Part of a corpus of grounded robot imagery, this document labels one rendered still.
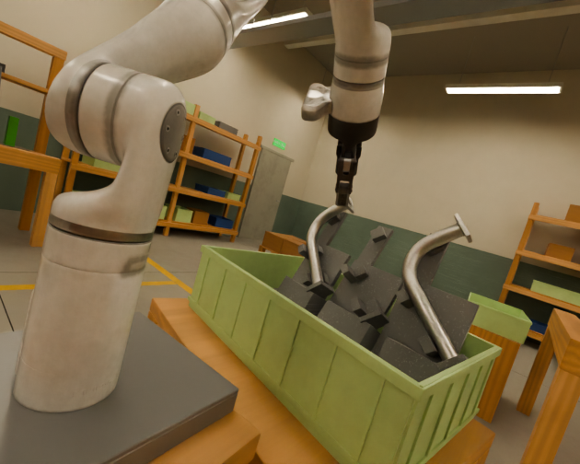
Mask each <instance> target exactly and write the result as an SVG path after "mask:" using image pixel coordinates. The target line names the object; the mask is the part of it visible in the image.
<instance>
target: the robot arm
mask: <svg viewBox="0 0 580 464"><path fill-rule="evenodd" d="M267 2H268V0H165V1H164V2H163V3H162V4H161V5H160V6H159V7H158V8H156V9H155V10H154V11H152V12H151V13H150V14H148V15H147V16H145V17H144V18H142V19H141V20H140V21H138V22H137V23H136V24H134V25H133V26H132V27H130V28H129V29H127V30H126V31H124V32H123V33H121V34H119V35H117V36H116V37H114V38H112V39H110V40H108V41H105V42H103V43H101V44H100V45H98V46H96V47H94V48H93V49H91V50H89V51H87V52H84V53H82V54H80V55H79V56H77V57H76V58H75V59H73V60H72V61H71V62H69V63H68V64H67V65H66V66H65V67H63V69H62V70H61V71H60V72H59V74H58V75H57V76H56V77H55V78H54V80H53V81H52V84H51V86H50V88H49V91H48V94H47V97H46V100H45V111H44V112H45V120H46V123H47V126H48V128H49V131H50V132H51V134H52V136H53V137H54V138H55V139H56V140H57V141H58V142H59V143H60V144H62V145H63V146H65V147H67V148H69V149H71V150H73V151H75V152H77V153H79V154H82V155H85V156H88V157H93V158H95V159H99V160H102V161H105V162H109V163H111V164H115V165H118V166H120V169H119V172H118V174H117V177H116V178H115V180H114V182H113V183H112V184H111V185H109V186H107V187H104V188H102V189H98V190H94V191H70V192H64V193H61V194H59V195H57V196H56V197H55V198H54V200H53V202H52V208H51V212H50V216H49V223H48V225H47V230H46V235H45V239H44V243H43V248H42V253H41V261H40V266H39V270H38V275H37V279H36V284H35V288H34V289H33V291H32V292H31V296H30V301H29V309H28V313H27V317H26V322H25V327H24V330H23V335H22V340H21V344H20V349H19V353H18V358H17V366H16V370H15V374H16V379H15V384H14V388H13V394H14V397H15V399H16V400H17V401H18V403H19V404H21V405H23V406H24V407H26V408H28V409H31V410H33V411H36V412H73V411H77V410H81V409H85V408H86V407H89V406H91V405H94V404H96V403H98V402H100V401H101V400H104V399H105V398H106V397H108V396H109V395H110V394H111V393H112V391H113V390H114V389H115V387H116V384H117V382H118V377H119V374H120V370H121V366H122V359H123V356H124V352H125V349H126V344H127V341H128V337H129V333H130V329H131V326H132V322H133V315H134V311H135V307H136V303H137V299H138V296H139V292H140V288H141V284H142V281H143V277H144V272H145V266H146V262H147V258H148V253H149V250H150V246H151V242H152V239H153V236H154V232H155V228H156V225H157V221H158V218H159V217H160V214H161V211H162V208H163V205H164V202H165V199H166V195H167V192H168V186H169V183H170V180H171V177H172V173H173V170H174V168H175V165H176V162H177V159H178V156H179V152H180V148H181V144H182V141H183V138H184V132H185V127H186V117H187V110H186V103H185V99H184V97H183V95H182V93H181V91H180V89H179V88H178V87H177V86H175V85H174V84H175V83H179V82H182V81H186V80H189V79H192V78H195V77H198V76H201V75H204V74H206V73H208V72H210V71H212V70H213V69H214V68H215V67H216V66H217V65H218V64H219V63H220V62H221V60H222V59H223V57H224V56H225V54H226V53H227V51H228V50H229V48H230V46H231V45H232V43H233V41H234V40H235V38H236V37H237V35H238V34H239V33H240V32H241V31H242V29H243V28H244V27H245V26H246V24H247V23H248V22H249V21H250V20H251V19H252V18H253V17H254V16H255V15H256V14H257V13H258V12H260V11H261V10H262V8H263V7H264V6H265V5H266V3H267ZM330 6H331V17H332V24H333V29H334V35H335V41H336V45H335V55H334V67H333V78H332V82H331V89H327V88H326V87H325V86H323V85H322V84H319V83H314V84H312V85H311V86H310V87H309V89H308V92H307V95H306V97H305V100H304V102H303V105H302V108H301V118H302V119H303V120H304V121H309V122H313V121H316V120H318V119H320V118H321V117H323V116H325V115H327V114H329V118H328V132H329V134H330V135H331V136H332V137H333V138H335V139H338V145H337V149H336V157H337V161H336V169H335V173H336V174H337V182H336V186H335V187H336V188H335V192H336V201H335V205H337V206H342V207H347V206H348V203H349V197H350V194H351V192H353V179H354V176H355V175H356V173H357V167H358V160H359V158H360V156H361V152H362V142H364V141H367V140H369V139H371V138H372V137H373V136H374V135H375V134H376V131H377V124H378V119H379V113H380V109H381V104H382V99H383V94H384V81H385V75H386V71H387V66H388V60H389V51H390V45H391V31H390V29H389V27H388V26H387V25H385V24H384V23H381V22H378V21H375V19H374V0H330ZM341 180H343V181H349V183H345V182H340V181H341Z"/></svg>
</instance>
